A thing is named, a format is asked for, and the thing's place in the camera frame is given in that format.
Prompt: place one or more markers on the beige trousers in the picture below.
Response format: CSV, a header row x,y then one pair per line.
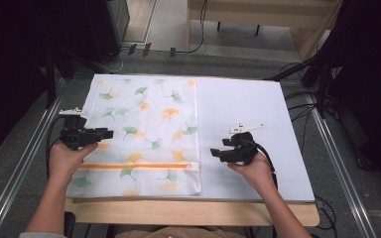
x,y
182,233

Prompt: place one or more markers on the black chair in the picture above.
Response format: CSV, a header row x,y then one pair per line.
x,y
69,224

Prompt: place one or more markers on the metal floor rail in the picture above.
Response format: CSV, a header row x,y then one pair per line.
x,y
340,165
20,168

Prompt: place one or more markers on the grey sleeve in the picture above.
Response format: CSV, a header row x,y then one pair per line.
x,y
41,235

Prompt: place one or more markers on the black metal stand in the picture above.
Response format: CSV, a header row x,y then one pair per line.
x,y
320,82

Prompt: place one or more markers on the wooden table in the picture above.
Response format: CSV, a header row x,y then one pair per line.
x,y
185,213

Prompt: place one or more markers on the person's right hand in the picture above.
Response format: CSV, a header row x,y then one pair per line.
x,y
258,173

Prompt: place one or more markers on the dark curtain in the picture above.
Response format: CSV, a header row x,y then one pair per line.
x,y
370,82
13,66

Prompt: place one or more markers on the light wooden bench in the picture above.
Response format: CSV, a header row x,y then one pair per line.
x,y
264,13

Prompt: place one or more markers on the white table mat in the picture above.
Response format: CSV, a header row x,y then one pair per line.
x,y
244,105

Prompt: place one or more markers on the leaf print mesh laundry bag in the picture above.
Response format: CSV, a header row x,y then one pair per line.
x,y
152,132

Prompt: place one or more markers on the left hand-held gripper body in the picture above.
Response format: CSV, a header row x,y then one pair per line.
x,y
76,137

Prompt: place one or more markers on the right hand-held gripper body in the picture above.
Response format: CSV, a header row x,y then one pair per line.
x,y
243,150

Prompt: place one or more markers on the person's left hand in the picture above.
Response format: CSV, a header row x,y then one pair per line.
x,y
63,162

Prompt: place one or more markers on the black cabinet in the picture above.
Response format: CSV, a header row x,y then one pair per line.
x,y
107,26

